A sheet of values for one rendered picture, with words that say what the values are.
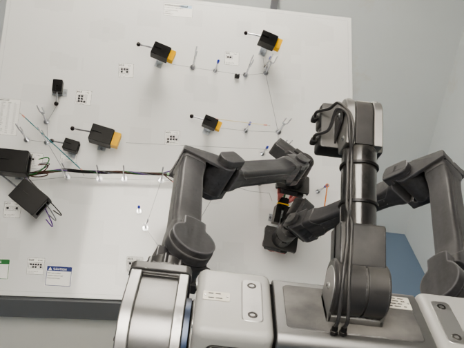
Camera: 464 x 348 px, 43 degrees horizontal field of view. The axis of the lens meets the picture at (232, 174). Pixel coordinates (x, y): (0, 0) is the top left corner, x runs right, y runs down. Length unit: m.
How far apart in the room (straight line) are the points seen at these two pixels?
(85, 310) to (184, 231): 0.94
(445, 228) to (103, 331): 1.16
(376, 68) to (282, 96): 1.92
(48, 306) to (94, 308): 0.13
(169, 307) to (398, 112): 3.34
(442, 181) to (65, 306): 1.13
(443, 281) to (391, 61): 2.95
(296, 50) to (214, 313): 1.48
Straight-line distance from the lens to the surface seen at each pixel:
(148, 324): 0.75
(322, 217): 1.52
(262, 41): 1.97
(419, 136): 4.09
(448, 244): 1.12
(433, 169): 1.30
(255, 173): 1.39
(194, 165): 1.22
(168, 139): 1.90
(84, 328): 1.93
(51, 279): 1.83
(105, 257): 1.82
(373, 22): 3.80
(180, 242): 0.91
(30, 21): 2.07
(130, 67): 1.98
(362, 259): 0.74
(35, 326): 1.95
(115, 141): 1.79
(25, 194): 1.74
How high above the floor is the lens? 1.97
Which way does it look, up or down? 24 degrees down
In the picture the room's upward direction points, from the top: 8 degrees clockwise
